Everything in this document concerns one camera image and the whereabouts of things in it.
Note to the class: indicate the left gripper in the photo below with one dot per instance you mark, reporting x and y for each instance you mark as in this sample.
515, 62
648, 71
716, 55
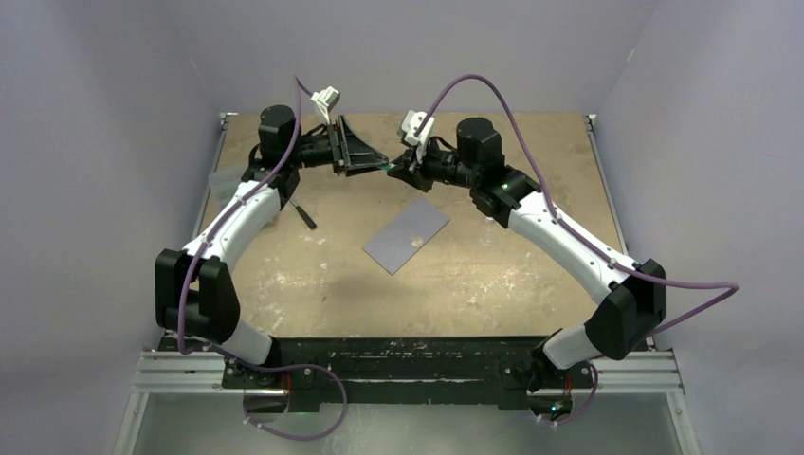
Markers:
357, 157

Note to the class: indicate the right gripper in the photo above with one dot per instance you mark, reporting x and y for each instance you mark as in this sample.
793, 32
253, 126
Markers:
414, 172

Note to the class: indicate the grey envelope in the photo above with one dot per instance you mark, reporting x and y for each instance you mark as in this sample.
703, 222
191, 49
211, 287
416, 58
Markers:
395, 244

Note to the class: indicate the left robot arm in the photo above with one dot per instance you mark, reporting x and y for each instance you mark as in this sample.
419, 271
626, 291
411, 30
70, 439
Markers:
194, 291

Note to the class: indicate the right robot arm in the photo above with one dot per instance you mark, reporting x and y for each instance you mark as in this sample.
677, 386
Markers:
630, 301

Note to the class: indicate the black hammer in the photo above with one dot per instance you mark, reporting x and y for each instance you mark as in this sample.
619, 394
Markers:
306, 218

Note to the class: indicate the clear plastic organizer box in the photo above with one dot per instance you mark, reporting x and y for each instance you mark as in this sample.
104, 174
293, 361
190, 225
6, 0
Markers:
223, 185

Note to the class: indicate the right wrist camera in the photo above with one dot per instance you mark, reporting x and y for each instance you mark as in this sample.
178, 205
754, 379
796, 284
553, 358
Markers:
415, 131

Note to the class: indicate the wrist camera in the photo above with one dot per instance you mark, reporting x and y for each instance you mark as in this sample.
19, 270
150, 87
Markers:
415, 131
324, 102

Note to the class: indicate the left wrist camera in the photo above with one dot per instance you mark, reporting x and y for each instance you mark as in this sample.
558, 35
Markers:
324, 102

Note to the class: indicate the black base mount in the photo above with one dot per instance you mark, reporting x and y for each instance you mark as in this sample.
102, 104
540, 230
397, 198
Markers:
499, 371

